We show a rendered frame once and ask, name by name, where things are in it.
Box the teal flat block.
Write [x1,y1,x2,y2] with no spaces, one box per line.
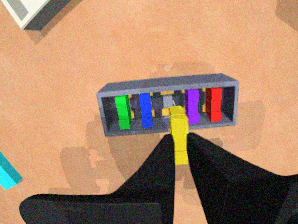
[0,152,23,189]

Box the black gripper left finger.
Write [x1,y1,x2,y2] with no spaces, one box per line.
[19,135,176,224]

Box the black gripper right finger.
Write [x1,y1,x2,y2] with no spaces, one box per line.
[186,132,298,224]

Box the yellow blade fuse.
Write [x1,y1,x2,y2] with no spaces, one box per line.
[169,100,189,165]

